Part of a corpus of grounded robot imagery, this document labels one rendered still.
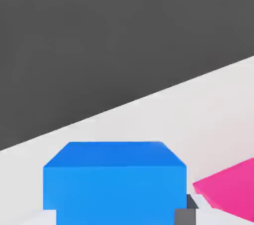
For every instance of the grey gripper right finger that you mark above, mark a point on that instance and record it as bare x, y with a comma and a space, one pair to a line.
185, 217

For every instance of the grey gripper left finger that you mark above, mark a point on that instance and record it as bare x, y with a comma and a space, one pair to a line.
50, 218

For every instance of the small blue cube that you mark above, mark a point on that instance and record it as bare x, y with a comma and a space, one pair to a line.
115, 185

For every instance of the small pink cube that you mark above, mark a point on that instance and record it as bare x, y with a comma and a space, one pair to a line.
230, 187

